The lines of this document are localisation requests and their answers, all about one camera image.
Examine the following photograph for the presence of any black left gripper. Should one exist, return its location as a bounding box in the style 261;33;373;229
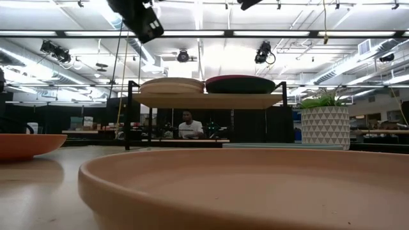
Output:
106;0;151;22

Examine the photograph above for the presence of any beige plate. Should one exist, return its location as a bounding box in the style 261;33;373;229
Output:
139;83;205;95
142;77;205;88

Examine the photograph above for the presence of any light blue plate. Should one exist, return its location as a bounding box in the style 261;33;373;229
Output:
222;142;345;151

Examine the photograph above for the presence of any orange plate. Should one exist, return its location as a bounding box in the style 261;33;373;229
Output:
0;133;68;162

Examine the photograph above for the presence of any terracotta peach plate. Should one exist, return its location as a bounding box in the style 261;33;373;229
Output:
77;148;409;230

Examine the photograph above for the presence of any green plant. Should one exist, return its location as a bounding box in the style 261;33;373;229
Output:
298;85;349;110

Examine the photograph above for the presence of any green background device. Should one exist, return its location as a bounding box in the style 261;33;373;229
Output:
204;119;221;140

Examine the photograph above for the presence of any person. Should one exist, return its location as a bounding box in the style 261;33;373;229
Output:
178;110;205;140

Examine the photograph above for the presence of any white triangle-pattern planter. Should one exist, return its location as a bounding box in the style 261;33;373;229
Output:
300;106;351;151

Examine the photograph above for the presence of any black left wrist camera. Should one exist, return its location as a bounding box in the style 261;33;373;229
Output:
127;6;164;45

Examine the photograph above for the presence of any black overhead frame bar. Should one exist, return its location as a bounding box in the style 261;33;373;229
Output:
0;29;409;40

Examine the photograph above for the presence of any black ceiling camera with cable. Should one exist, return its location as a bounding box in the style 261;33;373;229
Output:
254;40;276;65

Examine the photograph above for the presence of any black hanging cable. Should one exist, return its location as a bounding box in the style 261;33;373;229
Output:
108;20;124;100

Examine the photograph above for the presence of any round black ceiling camera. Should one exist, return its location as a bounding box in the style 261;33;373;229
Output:
176;49;190;63

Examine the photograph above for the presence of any black ceiling device with cables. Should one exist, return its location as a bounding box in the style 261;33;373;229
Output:
40;40;73;65

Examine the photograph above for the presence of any yellow hanging cable with plug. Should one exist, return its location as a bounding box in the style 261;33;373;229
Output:
322;0;329;45

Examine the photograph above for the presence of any tan hanging rope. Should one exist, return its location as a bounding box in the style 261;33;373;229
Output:
116;31;130;135

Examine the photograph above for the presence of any wooden shelf with black frame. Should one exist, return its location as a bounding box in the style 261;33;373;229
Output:
123;80;288;151

